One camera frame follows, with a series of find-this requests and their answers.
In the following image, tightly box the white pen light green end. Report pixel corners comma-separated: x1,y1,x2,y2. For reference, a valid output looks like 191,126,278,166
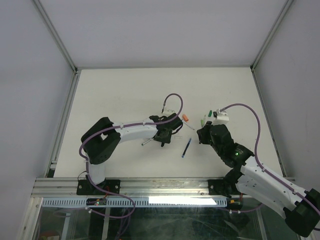
200,115,207,128

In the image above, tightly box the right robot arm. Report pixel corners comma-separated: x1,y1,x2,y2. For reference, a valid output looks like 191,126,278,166
196,121,320,238

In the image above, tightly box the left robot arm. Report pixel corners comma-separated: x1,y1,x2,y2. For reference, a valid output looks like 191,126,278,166
79,113,183,195

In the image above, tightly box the orange pen cap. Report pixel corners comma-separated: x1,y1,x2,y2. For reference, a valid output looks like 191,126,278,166
182,114,189,122

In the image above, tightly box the blue gel pen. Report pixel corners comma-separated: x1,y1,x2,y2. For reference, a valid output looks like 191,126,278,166
181,137,192,158

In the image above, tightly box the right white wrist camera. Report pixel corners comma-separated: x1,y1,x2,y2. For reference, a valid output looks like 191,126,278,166
212,108,230,125

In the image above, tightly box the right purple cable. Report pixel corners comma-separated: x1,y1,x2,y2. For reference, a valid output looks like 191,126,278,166
223,103,320,216

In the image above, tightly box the purple cable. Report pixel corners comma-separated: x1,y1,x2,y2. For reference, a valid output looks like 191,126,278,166
223,103,320,216
79,93,185,198

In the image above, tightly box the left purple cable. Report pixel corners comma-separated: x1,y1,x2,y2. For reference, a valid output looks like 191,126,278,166
79,93,185,198

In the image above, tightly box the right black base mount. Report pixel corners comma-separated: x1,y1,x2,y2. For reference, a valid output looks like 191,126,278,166
207,179,233,198

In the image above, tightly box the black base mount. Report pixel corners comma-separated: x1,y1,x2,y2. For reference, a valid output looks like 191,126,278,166
76,179,121,196
207,179,233,198

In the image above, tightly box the white slotted cable duct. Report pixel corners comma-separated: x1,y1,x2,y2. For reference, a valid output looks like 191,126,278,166
42,196,227,208

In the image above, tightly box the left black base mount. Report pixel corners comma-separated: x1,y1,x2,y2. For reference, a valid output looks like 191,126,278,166
76,179,121,196

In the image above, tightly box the aluminium mounting rail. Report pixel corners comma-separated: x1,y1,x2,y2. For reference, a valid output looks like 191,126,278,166
31,177,222,198

